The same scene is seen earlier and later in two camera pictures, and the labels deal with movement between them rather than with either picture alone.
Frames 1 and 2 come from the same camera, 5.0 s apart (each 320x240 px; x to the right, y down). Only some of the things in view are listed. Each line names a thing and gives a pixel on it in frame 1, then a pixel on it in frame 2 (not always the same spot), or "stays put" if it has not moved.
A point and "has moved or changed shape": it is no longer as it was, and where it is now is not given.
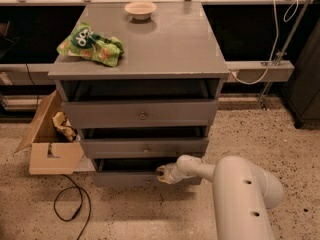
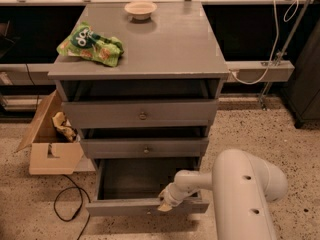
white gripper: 169,174 -> 174,194
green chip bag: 86,43 stays put
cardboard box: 51,151 stays put
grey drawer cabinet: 155,105 stays put
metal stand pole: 283,52 stays put
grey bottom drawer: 135,172 has moved or changed shape
